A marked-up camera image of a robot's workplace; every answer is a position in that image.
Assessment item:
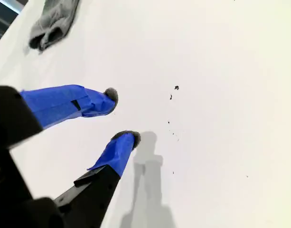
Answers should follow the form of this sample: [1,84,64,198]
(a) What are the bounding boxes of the grey striped towel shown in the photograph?
[28,0,81,52]

